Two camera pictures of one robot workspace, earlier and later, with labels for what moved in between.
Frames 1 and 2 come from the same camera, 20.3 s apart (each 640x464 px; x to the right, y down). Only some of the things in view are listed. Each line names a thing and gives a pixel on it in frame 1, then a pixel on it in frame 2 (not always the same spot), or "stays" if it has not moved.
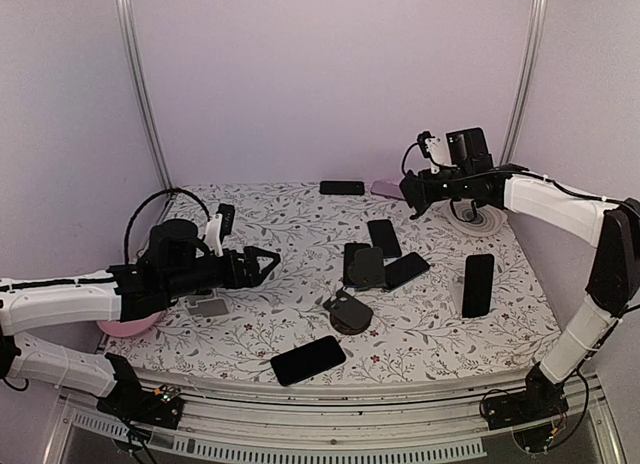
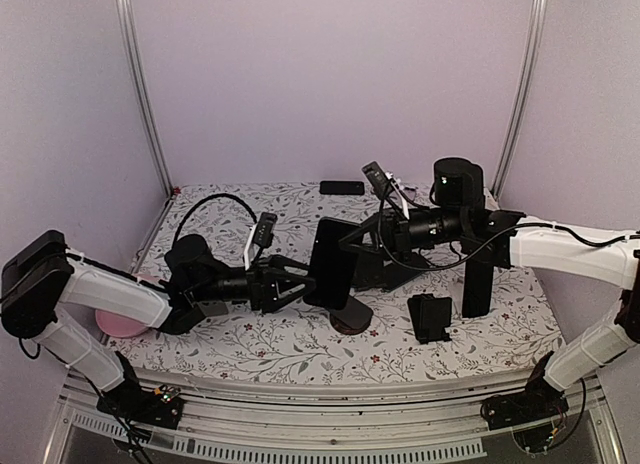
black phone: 342,187 stays
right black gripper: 425,192 to 393,233
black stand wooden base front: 348,314 stays
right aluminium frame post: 535,34 stays
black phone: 477,285 stays
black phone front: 302,362 to 332,265
